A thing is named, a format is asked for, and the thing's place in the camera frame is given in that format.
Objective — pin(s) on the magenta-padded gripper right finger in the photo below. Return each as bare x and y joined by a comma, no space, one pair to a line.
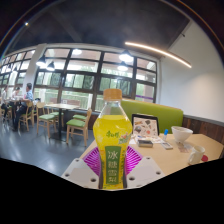
143,171

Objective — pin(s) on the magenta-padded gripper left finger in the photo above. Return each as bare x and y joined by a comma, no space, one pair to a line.
81,171

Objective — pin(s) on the yellow drink bottle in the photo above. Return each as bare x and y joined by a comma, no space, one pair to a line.
111,133

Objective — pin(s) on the small dark box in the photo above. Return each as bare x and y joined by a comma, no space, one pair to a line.
145,143

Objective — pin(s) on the small blue-capped bottle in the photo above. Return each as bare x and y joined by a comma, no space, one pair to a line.
165,135

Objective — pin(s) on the sticker-covered black tablet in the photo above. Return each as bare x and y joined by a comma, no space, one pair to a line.
145,126

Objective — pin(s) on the group of green-seated wooden chairs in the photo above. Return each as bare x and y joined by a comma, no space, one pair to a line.
76,122

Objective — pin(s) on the white bowl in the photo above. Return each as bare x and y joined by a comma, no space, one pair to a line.
181,133

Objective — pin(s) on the green upholstered bench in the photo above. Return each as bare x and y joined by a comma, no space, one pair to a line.
166,115

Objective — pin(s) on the wooden dining table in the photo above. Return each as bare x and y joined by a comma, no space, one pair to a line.
61,106

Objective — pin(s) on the person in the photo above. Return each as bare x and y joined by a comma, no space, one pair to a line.
16,93
28,96
4,96

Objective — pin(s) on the group of pendant lamps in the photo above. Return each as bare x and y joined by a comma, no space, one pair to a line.
126,57

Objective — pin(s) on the curved linear ceiling light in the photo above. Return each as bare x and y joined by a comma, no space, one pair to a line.
156,51

